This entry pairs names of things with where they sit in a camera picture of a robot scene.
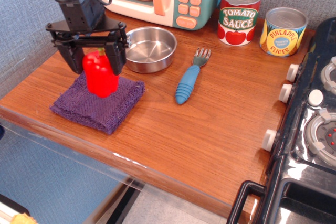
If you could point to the pineapple slices can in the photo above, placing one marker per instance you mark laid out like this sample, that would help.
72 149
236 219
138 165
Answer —
283 31

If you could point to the white stove knob lower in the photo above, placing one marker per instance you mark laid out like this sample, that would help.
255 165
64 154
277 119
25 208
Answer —
269 139

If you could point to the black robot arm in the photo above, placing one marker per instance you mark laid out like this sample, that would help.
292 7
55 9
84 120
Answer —
86 26

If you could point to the white stove knob upper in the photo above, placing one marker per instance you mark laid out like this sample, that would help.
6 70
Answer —
292 72

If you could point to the black toy stove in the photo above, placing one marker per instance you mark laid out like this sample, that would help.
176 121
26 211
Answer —
300 184

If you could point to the white stove knob middle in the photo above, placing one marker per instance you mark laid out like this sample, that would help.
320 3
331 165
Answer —
285 93

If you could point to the blue handled toy fork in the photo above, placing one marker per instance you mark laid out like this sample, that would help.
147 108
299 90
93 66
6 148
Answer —
186 84

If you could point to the red toy bell pepper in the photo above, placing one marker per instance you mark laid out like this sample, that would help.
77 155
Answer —
100 77

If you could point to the tomato sauce can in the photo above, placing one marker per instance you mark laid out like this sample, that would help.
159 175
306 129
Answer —
237 21

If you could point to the white stove knob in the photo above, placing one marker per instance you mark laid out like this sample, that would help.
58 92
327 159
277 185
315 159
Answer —
269 139
285 93
292 72

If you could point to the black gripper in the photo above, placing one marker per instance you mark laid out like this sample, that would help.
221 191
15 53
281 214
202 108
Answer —
86 25

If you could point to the purple folded rag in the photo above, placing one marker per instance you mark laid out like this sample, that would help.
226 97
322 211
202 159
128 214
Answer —
78 105

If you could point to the small steel pan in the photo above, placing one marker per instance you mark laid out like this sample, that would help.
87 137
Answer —
151 49

